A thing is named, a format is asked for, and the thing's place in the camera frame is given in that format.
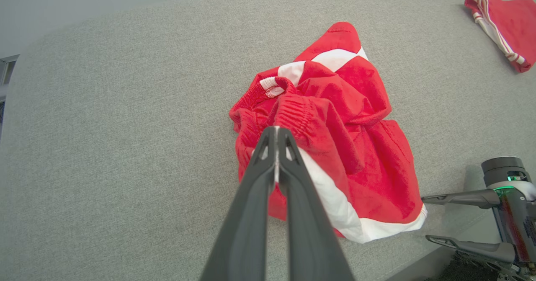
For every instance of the red Bulls 23 jersey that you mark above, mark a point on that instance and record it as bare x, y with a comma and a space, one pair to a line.
517, 25

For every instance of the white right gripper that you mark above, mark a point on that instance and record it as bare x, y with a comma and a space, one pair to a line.
519, 222

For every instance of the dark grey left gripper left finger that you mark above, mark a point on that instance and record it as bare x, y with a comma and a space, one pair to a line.
247, 222

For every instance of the red shorts with white panels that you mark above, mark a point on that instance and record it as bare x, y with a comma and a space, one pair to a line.
377, 168

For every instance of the grey metal cart frame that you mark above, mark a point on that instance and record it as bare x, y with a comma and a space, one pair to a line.
8, 63

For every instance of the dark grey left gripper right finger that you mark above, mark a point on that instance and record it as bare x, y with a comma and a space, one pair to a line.
310, 230

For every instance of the grey fabric sofa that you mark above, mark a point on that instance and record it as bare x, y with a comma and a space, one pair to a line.
104, 147

